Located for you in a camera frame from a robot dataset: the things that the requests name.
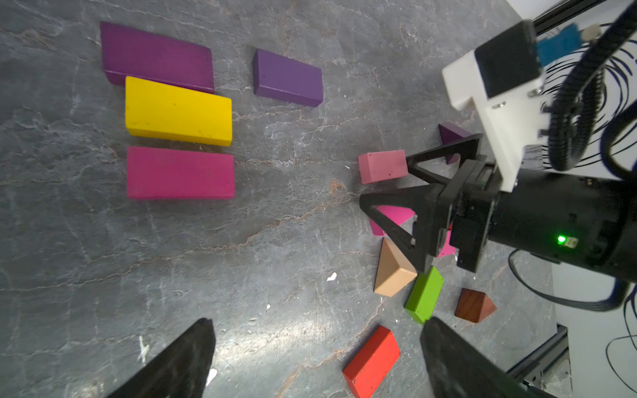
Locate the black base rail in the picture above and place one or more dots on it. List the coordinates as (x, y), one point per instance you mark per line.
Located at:
(547, 370)

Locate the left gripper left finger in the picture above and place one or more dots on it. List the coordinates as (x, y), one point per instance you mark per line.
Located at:
(181, 370)

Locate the magenta block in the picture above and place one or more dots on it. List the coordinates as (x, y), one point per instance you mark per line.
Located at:
(447, 248)
(399, 215)
(168, 174)

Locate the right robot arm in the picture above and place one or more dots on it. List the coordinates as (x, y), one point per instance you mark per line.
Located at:
(583, 221)

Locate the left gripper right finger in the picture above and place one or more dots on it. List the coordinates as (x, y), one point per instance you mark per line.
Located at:
(456, 369)

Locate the tan wooden block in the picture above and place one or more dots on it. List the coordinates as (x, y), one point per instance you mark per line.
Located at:
(394, 272)

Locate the green block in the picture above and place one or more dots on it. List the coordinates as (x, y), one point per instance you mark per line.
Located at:
(424, 295)

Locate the yellow block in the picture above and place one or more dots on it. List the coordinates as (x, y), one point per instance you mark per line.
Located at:
(160, 111)

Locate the light pink block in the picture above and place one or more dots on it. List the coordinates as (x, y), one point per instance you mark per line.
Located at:
(382, 166)

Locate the purple block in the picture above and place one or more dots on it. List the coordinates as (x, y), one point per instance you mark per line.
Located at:
(153, 57)
(280, 78)
(450, 133)

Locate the magenta block bottom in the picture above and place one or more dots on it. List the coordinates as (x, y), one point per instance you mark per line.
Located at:
(447, 248)

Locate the brown triangle block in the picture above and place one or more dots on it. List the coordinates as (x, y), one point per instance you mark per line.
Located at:
(474, 306)

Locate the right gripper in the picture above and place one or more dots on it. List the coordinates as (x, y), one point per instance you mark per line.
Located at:
(465, 209)

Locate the red block lower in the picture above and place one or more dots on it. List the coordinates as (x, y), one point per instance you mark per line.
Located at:
(368, 368)

